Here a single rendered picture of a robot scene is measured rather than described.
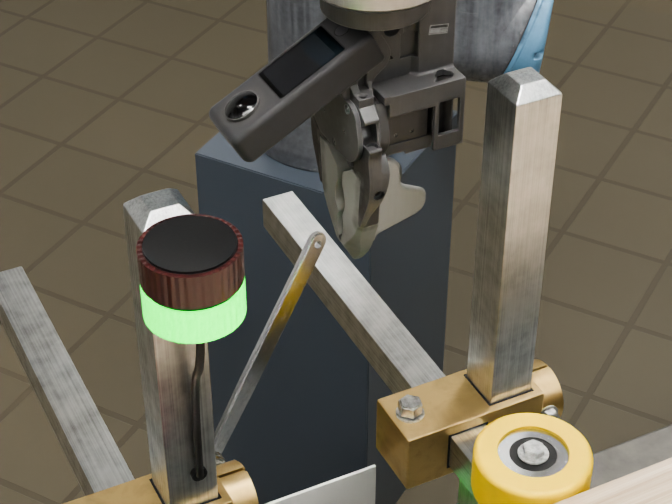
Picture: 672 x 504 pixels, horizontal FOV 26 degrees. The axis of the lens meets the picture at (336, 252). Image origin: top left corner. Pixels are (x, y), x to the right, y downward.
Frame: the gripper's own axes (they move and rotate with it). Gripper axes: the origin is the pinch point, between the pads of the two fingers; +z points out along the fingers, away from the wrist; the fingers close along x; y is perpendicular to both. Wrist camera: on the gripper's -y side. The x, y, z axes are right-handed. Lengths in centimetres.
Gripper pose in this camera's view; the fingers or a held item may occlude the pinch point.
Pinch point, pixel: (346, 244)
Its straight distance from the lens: 104.7
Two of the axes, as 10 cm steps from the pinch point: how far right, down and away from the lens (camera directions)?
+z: 0.0, 7.9, 6.1
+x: -4.4, -5.4, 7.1
